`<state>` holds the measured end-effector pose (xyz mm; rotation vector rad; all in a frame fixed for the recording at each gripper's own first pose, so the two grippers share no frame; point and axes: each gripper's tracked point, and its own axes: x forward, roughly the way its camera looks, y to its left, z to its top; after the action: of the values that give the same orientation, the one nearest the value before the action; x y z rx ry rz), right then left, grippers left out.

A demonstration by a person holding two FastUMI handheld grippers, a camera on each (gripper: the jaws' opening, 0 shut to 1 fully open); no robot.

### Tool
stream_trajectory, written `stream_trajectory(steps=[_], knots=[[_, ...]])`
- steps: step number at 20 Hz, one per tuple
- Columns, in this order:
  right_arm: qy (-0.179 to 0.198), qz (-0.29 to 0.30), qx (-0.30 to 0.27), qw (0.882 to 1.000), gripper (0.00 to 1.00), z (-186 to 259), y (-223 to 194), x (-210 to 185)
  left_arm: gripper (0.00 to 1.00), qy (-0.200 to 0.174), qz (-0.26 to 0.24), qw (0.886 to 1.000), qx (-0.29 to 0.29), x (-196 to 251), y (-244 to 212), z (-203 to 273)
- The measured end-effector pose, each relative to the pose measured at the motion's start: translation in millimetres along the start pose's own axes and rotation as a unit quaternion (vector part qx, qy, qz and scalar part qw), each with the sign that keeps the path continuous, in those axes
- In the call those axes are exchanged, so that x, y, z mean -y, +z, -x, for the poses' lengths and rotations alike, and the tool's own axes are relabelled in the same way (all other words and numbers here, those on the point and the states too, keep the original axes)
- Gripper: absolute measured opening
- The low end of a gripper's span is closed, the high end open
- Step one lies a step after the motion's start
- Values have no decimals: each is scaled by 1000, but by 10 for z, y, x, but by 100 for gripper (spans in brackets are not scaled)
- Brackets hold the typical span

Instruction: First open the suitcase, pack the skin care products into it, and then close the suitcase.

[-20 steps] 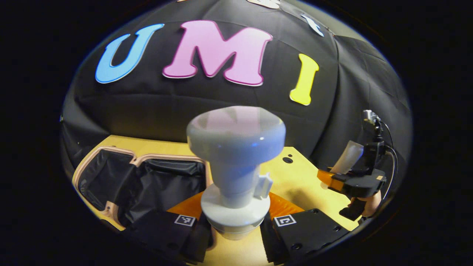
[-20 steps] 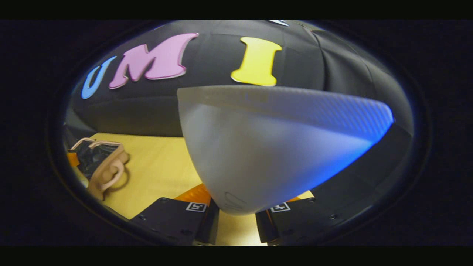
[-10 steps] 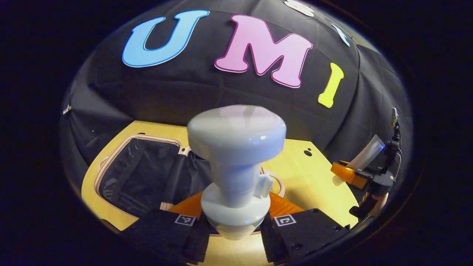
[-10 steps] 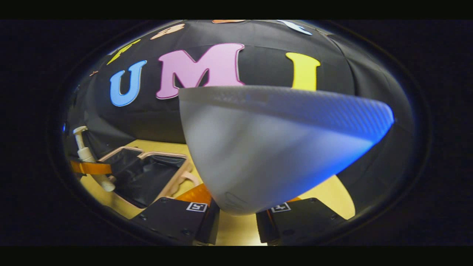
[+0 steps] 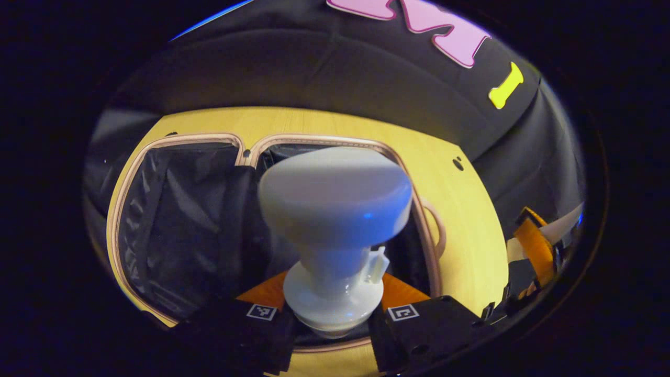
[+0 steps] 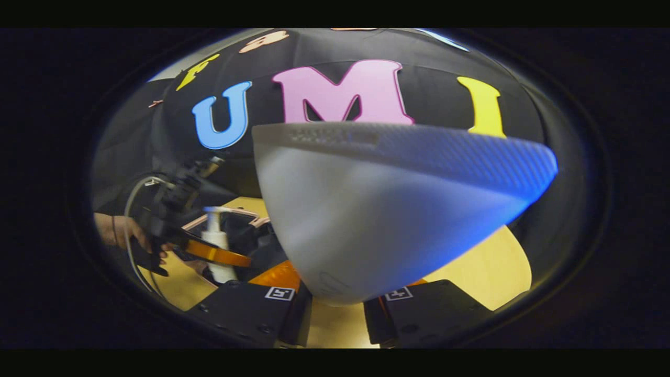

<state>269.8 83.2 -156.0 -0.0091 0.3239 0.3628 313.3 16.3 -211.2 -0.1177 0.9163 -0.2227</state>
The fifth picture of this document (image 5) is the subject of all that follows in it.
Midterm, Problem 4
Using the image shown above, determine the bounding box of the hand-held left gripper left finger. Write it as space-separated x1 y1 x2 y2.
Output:
175 271 300 375

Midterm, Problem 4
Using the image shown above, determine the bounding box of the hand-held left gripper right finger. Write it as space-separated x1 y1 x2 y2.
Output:
365 271 486 374

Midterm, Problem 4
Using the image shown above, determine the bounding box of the pink suitcase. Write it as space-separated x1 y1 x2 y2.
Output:
106 132 448 353

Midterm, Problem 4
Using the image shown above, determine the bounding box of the white pump bottle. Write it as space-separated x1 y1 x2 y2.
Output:
258 146 415 339

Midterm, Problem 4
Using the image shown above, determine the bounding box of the black backdrop cloth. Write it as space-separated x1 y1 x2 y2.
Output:
84 0 586 252

